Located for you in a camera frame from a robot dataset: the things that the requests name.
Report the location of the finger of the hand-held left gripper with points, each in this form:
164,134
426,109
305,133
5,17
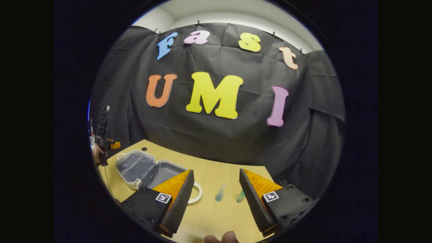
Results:
115,145

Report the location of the red bottle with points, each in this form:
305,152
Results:
91,127

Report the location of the blue bottle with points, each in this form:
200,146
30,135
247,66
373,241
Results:
240,196

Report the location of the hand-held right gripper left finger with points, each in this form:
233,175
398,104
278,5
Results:
180,206

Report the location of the white and blue tube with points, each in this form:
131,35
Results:
220,193

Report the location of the white suitcase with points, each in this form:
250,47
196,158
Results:
135,167

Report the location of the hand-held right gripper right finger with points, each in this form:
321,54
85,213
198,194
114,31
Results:
254,206

